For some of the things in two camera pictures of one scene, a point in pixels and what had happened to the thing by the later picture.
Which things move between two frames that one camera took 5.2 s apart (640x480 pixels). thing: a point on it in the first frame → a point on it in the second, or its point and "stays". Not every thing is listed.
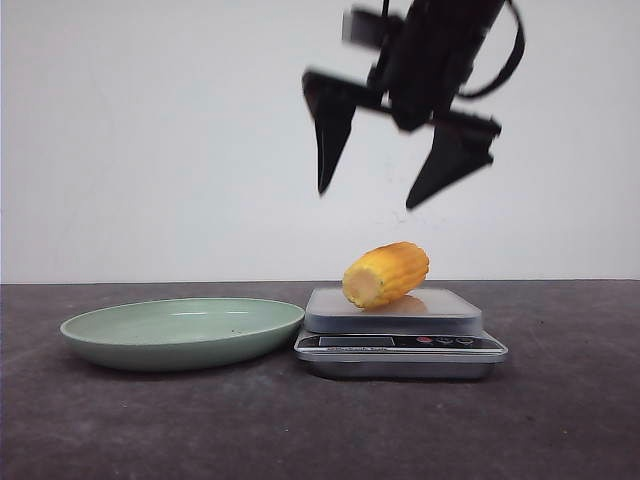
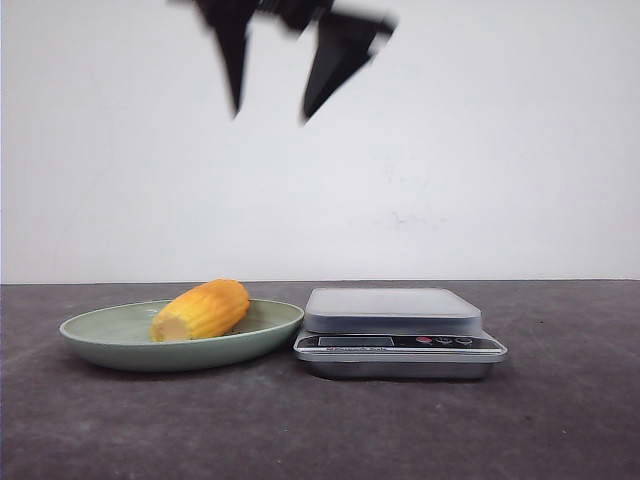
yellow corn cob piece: [386, 273] → [201, 310]
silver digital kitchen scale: [432, 334] stays
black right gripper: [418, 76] → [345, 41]
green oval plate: [182, 334] stays
